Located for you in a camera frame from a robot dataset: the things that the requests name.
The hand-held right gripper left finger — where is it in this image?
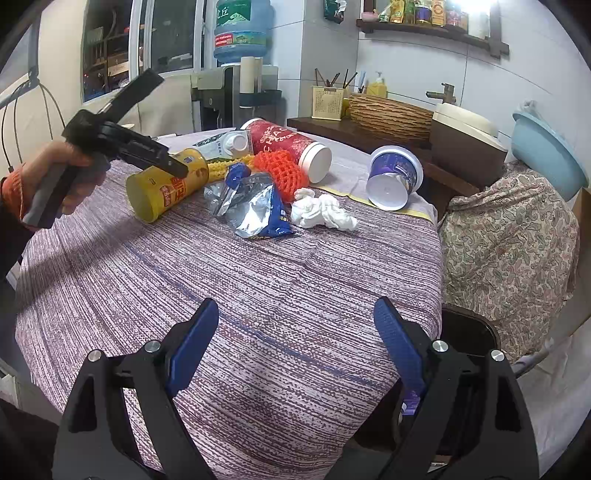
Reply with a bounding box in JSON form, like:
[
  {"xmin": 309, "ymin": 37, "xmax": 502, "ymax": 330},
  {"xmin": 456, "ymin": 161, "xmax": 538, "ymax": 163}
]
[{"xmin": 52, "ymin": 298, "xmax": 220, "ymax": 480}]

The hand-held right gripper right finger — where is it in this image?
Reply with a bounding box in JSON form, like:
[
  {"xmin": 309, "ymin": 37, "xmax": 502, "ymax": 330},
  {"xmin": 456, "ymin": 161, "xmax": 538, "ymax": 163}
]
[{"xmin": 373, "ymin": 296, "xmax": 541, "ymax": 480}]

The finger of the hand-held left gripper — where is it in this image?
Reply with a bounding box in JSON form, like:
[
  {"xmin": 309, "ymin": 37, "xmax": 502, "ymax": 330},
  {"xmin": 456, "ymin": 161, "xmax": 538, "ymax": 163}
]
[
  {"xmin": 122, "ymin": 128, "xmax": 190, "ymax": 178},
  {"xmin": 109, "ymin": 144, "xmax": 172, "ymax": 172}
]

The yellow snack canister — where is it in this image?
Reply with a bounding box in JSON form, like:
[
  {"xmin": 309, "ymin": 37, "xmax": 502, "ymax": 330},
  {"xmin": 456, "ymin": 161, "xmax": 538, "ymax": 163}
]
[{"xmin": 126, "ymin": 148, "xmax": 210, "ymax": 224}]

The black trash bin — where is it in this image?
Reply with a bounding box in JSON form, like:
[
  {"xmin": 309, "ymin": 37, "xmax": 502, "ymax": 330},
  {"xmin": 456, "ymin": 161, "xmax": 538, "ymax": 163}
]
[{"xmin": 355, "ymin": 305, "xmax": 502, "ymax": 462}]

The blue silver snack wrapper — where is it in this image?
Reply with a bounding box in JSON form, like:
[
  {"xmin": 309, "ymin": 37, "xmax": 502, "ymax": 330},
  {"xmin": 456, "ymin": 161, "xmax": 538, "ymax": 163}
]
[{"xmin": 226, "ymin": 164, "xmax": 296, "ymax": 240}]

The red cup with white lid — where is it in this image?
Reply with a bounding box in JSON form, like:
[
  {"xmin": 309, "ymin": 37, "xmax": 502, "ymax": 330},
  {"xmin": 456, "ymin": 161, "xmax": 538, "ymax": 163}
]
[{"xmin": 239, "ymin": 117, "xmax": 333, "ymax": 184}]

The person's left forearm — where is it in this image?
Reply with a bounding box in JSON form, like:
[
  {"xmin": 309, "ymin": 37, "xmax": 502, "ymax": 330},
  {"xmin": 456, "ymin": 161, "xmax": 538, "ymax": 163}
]
[{"xmin": 0, "ymin": 173, "xmax": 28, "ymax": 282}]

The person's left hand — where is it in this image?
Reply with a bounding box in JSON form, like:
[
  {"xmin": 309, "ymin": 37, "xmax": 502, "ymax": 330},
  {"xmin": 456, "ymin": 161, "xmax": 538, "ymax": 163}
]
[{"xmin": 18, "ymin": 141, "xmax": 100, "ymax": 217}]

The yellow foam fruit net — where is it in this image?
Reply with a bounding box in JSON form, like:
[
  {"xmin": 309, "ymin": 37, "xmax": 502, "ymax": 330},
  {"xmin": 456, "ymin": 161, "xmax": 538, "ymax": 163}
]
[{"xmin": 208, "ymin": 154, "xmax": 256, "ymax": 183}]

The white milk carton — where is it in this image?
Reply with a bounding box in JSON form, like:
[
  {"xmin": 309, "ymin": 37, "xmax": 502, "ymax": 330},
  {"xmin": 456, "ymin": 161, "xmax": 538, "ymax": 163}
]
[{"xmin": 191, "ymin": 129, "xmax": 254, "ymax": 160}]

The small crumpled silver wrapper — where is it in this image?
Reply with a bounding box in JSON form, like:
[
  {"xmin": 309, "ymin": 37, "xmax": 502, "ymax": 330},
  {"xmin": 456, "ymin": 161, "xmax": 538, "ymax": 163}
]
[{"xmin": 204, "ymin": 178, "xmax": 250, "ymax": 217}]

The white water dispenser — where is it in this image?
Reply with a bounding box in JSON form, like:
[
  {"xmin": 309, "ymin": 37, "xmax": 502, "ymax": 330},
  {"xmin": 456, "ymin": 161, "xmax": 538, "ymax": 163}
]
[{"xmin": 191, "ymin": 65, "xmax": 283, "ymax": 134}]

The purple striped tablecloth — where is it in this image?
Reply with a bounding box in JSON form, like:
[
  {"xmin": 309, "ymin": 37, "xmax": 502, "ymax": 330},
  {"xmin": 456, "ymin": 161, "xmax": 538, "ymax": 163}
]
[{"xmin": 14, "ymin": 129, "xmax": 444, "ymax": 480}]

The orange foam fruit net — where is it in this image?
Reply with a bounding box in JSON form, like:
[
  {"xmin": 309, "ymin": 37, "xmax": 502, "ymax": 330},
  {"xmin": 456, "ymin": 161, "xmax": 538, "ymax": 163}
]
[{"xmin": 252, "ymin": 150, "xmax": 308, "ymax": 204}]

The beige paper roll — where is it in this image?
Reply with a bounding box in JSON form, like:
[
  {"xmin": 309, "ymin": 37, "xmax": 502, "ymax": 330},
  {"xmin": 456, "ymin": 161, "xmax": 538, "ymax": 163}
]
[{"xmin": 240, "ymin": 56, "xmax": 263, "ymax": 108}]

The blue water jug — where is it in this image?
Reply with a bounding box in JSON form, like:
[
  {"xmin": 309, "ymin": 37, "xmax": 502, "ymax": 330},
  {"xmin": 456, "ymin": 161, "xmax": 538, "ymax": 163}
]
[{"xmin": 213, "ymin": 0, "xmax": 269, "ymax": 65}]

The crumpled white tissue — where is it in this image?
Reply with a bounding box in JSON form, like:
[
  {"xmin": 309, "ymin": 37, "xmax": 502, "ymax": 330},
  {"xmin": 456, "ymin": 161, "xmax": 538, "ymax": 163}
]
[{"xmin": 290, "ymin": 187, "xmax": 359, "ymax": 230}]

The paisley cloth cover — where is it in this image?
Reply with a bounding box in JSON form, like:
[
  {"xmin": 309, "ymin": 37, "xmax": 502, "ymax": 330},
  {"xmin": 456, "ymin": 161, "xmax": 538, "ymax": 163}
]
[{"xmin": 436, "ymin": 159, "xmax": 580, "ymax": 365}]

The large white nonwoven cloth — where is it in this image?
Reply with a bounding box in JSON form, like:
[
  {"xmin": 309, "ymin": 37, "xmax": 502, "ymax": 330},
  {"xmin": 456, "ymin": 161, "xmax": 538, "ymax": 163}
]
[{"xmin": 510, "ymin": 339, "xmax": 591, "ymax": 467}]

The beige chopstick holder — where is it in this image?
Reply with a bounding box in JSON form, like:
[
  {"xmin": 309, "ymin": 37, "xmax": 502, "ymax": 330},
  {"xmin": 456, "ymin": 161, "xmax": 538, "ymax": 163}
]
[{"xmin": 312, "ymin": 85, "xmax": 345, "ymax": 121}]

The white cloth yellow trim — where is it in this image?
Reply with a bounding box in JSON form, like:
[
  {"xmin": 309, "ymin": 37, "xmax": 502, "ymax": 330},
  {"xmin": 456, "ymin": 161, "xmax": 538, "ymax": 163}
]
[{"xmin": 318, "ymin": 154, "xmax": 438, "ymax": 223}]

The dark wooden counter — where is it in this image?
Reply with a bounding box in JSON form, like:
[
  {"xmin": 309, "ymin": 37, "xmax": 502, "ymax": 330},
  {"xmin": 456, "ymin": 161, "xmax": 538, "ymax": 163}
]
[{"xmin": 286, "ymin": 116, "xmax": 481, "ymax": 199}]

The dark chopsticks bundle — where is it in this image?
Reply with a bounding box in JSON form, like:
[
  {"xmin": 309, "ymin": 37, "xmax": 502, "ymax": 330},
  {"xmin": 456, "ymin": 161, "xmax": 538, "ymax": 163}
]
[{"xmin": 314, "ymin": 68, "xmax": 358, "ymax": 89}]

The wicker basket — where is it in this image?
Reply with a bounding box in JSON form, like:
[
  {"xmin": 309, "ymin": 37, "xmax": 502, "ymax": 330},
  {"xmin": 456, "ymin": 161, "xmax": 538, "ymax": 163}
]
[{"xmin": 347, "ymin": 92, "xmax": 435, "ymax": 144}]

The brown wooden cabinet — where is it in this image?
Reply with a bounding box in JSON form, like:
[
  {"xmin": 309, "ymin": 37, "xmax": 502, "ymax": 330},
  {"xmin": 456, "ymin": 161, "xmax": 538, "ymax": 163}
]
[{"xmin": 570, "ymin": 187, "xmax": 591, "ymax": 324}]

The white brown rice cooker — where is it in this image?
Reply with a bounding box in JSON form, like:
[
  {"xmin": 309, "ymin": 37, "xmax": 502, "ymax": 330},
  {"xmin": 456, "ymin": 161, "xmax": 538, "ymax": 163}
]
[{"xmin": 430, "ymin": 102, "xmax": 509, "ymax": 162}]

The light blue plastic basin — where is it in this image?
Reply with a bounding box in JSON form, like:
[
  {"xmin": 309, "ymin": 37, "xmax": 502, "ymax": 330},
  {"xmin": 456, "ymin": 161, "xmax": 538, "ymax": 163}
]
[{"xmin": 510, "ymin": 111, "xmax": 591, "ymax": 201}]

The brass faucet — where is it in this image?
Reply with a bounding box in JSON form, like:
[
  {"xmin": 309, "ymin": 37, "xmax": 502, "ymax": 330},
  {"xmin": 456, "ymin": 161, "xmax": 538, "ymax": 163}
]
[{"xmin": 426, "ymin": 83, "xmax": 457, "ymax": 106}]

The row of shelf jars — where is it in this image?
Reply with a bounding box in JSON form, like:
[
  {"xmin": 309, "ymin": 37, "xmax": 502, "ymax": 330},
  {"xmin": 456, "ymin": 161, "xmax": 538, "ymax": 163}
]
[{"xmin": 362, "ymin": 0, "xmax": 469, "ymax": 26}]

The window frame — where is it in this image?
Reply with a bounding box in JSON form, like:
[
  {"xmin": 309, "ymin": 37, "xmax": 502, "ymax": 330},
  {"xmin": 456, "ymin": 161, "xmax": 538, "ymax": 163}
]
[{"xmin": 82, "ymin": 0, "xmax": 205, "ymax": 104}]

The dark wooden wall shelf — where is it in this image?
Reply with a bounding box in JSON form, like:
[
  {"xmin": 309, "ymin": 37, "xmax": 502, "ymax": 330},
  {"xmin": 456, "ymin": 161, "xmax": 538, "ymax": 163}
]
[{"xmin": 356, "ymin": 17, "xmax": 510, "ymax": 58}]

